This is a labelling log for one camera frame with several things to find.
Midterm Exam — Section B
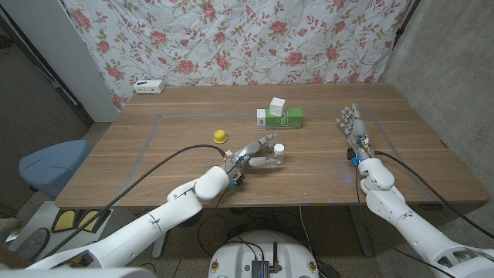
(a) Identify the white cube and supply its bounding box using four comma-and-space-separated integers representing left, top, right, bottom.
269, 97, 287, 117

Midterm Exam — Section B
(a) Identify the floral backdrop cloth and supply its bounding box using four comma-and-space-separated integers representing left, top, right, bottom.
61, 0, 412, 111

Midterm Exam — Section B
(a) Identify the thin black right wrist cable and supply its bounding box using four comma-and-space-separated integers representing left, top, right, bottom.
353, 164, 458, 278

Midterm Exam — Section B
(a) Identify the white table leg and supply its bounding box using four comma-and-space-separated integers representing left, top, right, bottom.
151, 231, 170, 259

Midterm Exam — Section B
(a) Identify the white robot torso base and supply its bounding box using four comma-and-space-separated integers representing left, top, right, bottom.
208, 230, 320, 278

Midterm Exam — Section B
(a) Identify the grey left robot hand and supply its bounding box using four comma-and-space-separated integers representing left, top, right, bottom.
223, 133, 285, 182

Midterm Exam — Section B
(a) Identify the black electronics box with antenna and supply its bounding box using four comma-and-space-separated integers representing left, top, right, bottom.
251, 242, 282, 278

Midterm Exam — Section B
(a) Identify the white power strip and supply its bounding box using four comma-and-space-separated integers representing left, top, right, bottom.
133, 79, 166, 95

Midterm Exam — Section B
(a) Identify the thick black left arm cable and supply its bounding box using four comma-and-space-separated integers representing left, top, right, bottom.
40, 144, 228, 259

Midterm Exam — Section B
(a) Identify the grey table leg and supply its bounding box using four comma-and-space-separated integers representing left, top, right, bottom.
347, 204, 374, 258

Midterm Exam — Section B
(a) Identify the black backdrop stand pole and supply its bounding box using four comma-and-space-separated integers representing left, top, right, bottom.
393, 0, 421, 38

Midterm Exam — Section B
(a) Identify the blue padded stool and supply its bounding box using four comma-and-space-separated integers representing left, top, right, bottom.
18, 139, 93, 198

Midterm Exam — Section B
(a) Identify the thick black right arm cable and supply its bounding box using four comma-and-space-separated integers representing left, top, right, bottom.
373, 149, 494, 240

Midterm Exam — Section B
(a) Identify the thin black left wrist cable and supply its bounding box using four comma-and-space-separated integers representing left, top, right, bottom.
214, 185, 233, 212

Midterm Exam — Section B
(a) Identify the clear white-capped medicine bottle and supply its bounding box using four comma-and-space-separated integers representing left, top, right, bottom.
272, 143, 286, 167

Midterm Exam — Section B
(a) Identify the yellow black foot pedal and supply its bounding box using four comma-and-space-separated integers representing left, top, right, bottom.
76, 209, 112, 233
51, 209, 76, 233

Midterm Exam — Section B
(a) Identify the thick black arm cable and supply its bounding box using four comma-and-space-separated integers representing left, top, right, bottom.
373, 149, 494, 240
40, 144, 228, 259

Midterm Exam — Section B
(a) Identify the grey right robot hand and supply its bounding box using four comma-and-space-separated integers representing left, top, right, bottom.
334, 102, 374, 155

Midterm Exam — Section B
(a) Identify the grey slipper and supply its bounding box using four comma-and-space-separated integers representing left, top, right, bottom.
15, 227, 51, 262

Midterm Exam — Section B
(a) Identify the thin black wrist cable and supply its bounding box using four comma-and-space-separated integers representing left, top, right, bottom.
214, 185, 233, 212
353, 164, 458, 278

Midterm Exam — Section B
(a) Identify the green flexible straws box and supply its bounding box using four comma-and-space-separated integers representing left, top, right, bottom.
256, 107, 304, 131

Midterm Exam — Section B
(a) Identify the white board panel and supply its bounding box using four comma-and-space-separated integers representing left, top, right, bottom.
0, 0, 120, 124

